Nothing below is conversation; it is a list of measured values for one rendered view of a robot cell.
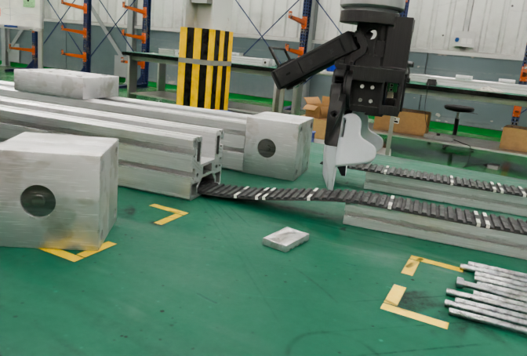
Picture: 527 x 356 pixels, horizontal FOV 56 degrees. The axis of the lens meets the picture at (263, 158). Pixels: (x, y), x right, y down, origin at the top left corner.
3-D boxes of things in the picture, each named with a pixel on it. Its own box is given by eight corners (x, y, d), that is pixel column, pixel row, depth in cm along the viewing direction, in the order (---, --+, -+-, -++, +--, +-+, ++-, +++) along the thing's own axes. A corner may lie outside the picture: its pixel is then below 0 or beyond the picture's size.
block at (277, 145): (310, 166, 92) (317, 116, 90) (292, 181, 80) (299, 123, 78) (265, 159, 94) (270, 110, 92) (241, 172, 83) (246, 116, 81)
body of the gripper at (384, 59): (396, 123, 56) (413, 12, 53) (322, 113, 58) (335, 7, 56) (401, 117, 63) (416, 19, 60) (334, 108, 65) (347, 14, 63)
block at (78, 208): (121, 212, 59) (123, 134, 57) (98, 251, 48) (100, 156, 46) (33, 208, 58) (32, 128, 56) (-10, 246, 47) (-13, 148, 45)
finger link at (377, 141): (377, 182, 66) (384, 119, 61) (333, 174, 67) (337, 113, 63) (381, 169, 68) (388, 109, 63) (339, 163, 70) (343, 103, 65)
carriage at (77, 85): (118, 109, 101) (119, 76, 100) (82, 114, 91) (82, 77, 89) (55, 99, 106) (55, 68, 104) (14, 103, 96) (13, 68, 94)
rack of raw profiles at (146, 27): (2, 70, 1074) (0, -36, 1027) (38, 71, 1153) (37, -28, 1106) (118, 89, 933) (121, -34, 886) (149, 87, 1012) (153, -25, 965)
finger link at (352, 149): (367, 194, 55) (382, 114, 56) (315, 185, 57) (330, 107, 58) (369, 197, 58) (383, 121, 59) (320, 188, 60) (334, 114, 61)
